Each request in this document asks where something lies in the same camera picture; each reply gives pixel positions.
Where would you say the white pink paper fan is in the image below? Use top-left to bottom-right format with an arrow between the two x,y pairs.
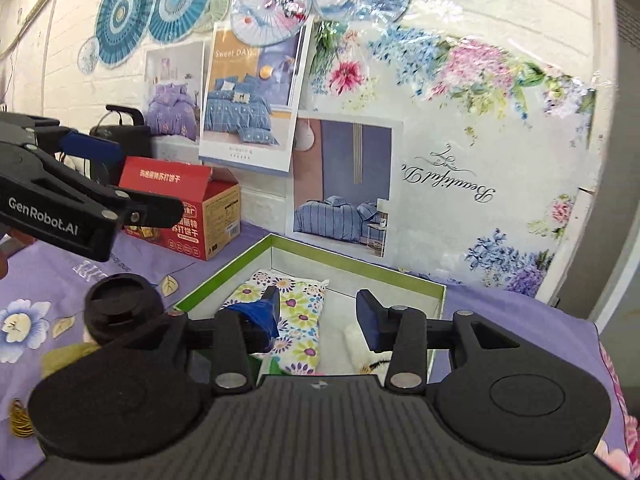
230,0 -> 313,46

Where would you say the purple bedding poster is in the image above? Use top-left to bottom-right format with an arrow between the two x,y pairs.
144,40 -> 206,143

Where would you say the black suitcase with handle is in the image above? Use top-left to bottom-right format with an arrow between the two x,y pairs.
90,104 -> 153,187

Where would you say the pale green paper fan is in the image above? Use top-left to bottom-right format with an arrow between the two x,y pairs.
192,0 -> 232,33

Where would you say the black round knob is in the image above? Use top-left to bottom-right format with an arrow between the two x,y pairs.
82,275 -> 166,348

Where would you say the blue checked bedding poster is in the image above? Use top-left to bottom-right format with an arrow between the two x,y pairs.
199,16 -> 315,175

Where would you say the red cardboard box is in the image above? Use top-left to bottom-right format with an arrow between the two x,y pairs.
120,156 -> 242,262

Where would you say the purple floral bedsheet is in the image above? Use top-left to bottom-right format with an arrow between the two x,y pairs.
0,220 -> 640,480

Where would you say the white plush toy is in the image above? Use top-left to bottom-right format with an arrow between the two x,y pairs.
344,322 -> 396,376

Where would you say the floral small pillow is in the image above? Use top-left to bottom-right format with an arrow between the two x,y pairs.
220,270 -> 331,376

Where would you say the small pale blue paper fan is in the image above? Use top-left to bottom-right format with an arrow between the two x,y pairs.
77,37 -> 101,76

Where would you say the green-rimmed white box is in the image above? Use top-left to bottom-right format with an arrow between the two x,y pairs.
172,232 -> 447,376

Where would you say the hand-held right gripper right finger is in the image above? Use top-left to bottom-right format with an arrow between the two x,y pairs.
355,288 -> 522,394

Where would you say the floral wall poster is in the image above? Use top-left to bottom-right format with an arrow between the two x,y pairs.
300,10 -> 598,301

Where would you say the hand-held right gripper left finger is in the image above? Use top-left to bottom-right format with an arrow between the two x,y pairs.
165,285 -> 283,395

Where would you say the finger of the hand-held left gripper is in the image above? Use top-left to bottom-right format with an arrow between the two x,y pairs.
0,141 -> 184,231
0,112 -> 123,163

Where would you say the blue striped bedding poster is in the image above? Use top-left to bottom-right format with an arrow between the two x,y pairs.
286,115 -> 403,259

